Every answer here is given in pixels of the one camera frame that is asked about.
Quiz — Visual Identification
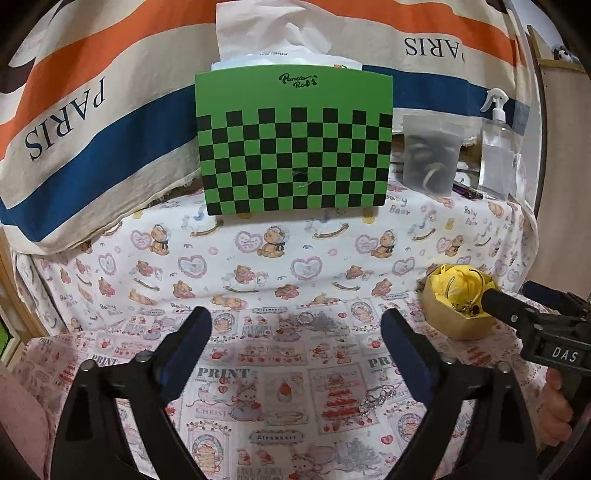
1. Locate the wooden bed frame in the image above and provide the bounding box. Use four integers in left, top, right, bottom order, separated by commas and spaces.
0, 228, 47, 344

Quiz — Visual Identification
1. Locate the white tissue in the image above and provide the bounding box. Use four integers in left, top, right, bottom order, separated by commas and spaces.
211, 0, 363, 73

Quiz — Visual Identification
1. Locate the clear spray bottle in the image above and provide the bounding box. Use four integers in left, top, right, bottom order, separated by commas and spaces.
477, 88, 519, 200

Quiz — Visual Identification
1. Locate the green checkered tissue box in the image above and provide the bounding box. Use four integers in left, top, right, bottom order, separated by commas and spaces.
194, 65, 394, 216

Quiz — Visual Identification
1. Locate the yellow cloth lining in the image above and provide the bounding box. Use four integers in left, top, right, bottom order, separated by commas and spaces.
431, 264, 491, 313

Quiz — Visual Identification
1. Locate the bear print cloth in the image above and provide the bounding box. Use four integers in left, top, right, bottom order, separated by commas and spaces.
16, 185, 539, 334

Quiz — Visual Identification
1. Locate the pink bag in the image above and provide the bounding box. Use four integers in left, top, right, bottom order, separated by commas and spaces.
0, 369, 52, 480

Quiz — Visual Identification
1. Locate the person's right hand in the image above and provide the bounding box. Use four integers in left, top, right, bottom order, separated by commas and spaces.
542, 369, 579, 446

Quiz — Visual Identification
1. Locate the crystal silver necklace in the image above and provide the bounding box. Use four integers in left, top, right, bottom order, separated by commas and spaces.
362, 386, 405, 413

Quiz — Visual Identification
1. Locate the hexagonal cardboard jewelry box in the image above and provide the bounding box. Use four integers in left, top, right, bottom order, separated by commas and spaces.
423, 264, 507, 342

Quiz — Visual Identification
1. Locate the striped printed blanket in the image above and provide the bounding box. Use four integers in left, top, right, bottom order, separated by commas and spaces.
0, 0, 532, 256

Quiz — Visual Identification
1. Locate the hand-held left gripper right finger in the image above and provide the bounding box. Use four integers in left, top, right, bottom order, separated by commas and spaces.
381, 308, 540, 480

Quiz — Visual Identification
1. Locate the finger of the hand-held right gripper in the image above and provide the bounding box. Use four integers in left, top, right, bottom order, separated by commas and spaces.
523, 280, 583, 315
480, 287, 529, 325

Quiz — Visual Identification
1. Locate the wooden board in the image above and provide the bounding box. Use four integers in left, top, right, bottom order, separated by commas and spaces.
526, 25, 591, 296

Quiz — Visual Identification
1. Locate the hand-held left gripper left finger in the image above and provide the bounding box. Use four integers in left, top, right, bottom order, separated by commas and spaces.
51, 306, 213, 480

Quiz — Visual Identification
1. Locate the clear plastic container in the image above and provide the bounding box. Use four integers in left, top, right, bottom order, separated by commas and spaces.
402, 114, 464, 195

